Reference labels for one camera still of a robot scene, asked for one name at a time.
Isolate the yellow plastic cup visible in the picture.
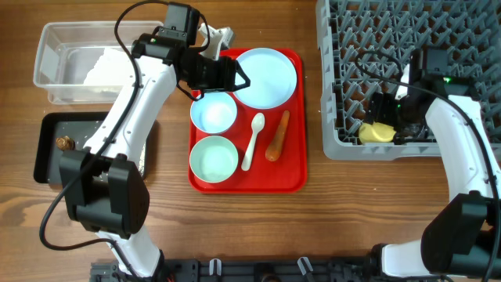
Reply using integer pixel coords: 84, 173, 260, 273
359, 122, 396, 144

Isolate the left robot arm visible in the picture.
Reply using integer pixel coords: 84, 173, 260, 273
57, 2, 244, 281

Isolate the black tray bin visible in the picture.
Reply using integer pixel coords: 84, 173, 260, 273
33, 111, 150, 185

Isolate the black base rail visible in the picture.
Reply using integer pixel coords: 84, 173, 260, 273
89, 256, 384, 282

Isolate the brown food piece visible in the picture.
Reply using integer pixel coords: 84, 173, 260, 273
56, 136, 75, 151

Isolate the orange carrot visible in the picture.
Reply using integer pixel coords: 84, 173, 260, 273
265, 110, 290, 161

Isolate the left black cable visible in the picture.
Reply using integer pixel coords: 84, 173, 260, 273
38, 0, 212, 275

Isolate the light blue plate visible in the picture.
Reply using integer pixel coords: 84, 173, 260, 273
233, 48, 297, 110

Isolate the right black cable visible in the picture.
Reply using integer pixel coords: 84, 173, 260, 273
354, 49, 501, 282

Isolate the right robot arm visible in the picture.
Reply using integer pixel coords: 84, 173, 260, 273
359, 47, 500, 281

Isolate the black cable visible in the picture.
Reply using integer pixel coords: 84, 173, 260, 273
38, 0, 212, 275
354, 49, 501, 282

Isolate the white napkin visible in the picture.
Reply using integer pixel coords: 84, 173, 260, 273
83, 48, 134, 86

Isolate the green bowl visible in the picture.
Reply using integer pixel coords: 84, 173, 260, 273
189, 136, 239, 183

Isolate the grey dishwasher rack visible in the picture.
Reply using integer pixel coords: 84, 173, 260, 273
315, 0, 500, 161

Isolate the white plastic spoon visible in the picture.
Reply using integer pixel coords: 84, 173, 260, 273
241, 113, 265, 172

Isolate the red serving tray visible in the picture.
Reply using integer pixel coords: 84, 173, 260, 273
188, 49, 307, 194

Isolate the clear plastic bin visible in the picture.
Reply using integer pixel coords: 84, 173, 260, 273
33, 20, 170, 105

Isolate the light blue bowl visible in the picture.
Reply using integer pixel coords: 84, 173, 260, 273
190, 92, 238, 135

